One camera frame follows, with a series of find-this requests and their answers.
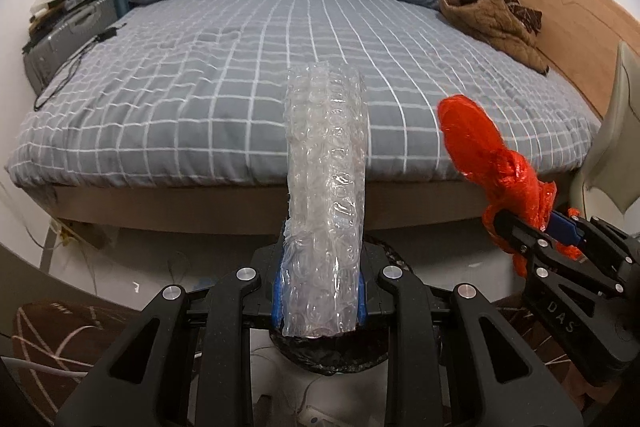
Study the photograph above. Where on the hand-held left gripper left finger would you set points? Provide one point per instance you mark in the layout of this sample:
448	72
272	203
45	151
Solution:
260	297

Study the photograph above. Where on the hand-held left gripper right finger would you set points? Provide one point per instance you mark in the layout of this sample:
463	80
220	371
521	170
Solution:
377	302

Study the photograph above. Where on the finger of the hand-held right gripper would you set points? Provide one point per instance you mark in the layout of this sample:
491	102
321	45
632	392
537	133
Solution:
522	239
565	227

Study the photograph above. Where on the black trash bin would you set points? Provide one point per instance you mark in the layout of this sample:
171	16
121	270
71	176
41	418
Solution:
325	357

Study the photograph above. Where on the red plastic bag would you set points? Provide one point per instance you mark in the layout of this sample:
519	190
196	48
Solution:
475	142

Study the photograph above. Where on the clear bubble wrap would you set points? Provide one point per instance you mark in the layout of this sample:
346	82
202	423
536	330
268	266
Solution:
325	187

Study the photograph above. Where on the beige chair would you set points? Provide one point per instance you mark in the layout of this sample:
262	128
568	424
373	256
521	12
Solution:
620	132

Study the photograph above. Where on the bed with grey checked sheet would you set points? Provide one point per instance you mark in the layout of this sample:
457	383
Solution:
200	107

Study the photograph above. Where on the brown patterned rug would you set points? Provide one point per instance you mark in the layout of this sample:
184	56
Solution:
60	332

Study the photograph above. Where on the wooden headboard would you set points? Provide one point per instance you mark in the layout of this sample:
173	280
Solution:
565	17

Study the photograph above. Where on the brown quilted jacket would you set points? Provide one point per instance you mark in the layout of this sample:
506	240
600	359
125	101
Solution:
490	22

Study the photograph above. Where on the grey suitcase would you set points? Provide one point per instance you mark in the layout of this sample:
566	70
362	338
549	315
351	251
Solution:
65	42

